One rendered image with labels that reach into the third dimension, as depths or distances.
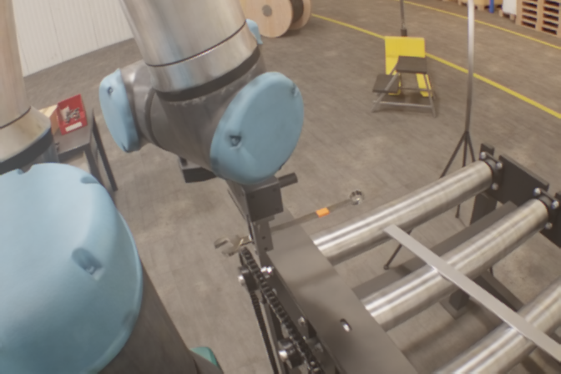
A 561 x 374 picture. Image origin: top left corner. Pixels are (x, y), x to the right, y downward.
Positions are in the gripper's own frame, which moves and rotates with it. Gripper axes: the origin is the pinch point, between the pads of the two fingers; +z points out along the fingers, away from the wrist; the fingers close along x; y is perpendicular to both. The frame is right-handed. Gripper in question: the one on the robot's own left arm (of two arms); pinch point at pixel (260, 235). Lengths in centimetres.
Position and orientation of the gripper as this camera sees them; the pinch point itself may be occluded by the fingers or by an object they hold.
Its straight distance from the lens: 66.7
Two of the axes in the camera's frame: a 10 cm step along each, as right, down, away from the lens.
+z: 1.2, 8.5, 5.2
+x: -3.9, -4.4, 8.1
